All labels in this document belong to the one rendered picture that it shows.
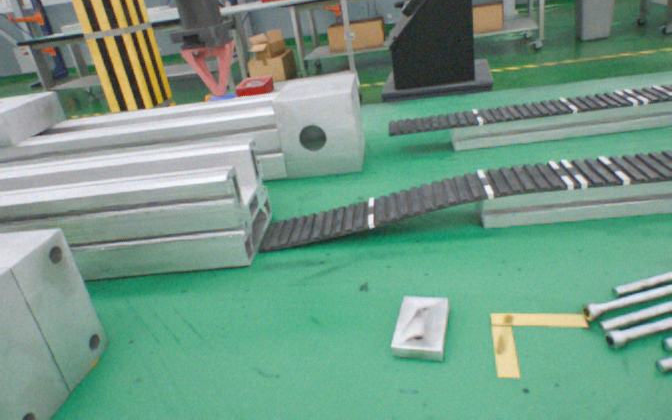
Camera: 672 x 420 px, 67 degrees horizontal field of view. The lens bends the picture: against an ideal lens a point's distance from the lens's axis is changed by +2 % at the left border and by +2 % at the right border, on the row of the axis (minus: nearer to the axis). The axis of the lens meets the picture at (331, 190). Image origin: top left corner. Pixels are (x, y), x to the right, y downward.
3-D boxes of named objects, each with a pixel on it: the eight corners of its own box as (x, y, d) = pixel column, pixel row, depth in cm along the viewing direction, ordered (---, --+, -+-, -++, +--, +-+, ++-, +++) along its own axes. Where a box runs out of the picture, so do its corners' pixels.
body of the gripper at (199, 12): (171, 48, 67) (154, -12, 65) (197, 38, 77) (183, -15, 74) (217, 41, 66) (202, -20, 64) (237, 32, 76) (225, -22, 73)
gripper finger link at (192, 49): (193, 102, 73) (175, 36, 69) (209, 91, 80) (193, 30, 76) (238, 97, 72) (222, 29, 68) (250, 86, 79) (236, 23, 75)
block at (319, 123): (365, 137, 70) (356, 69, 66) (362, 171, 58) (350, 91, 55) (302, 145, 71) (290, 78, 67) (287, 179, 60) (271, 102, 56)
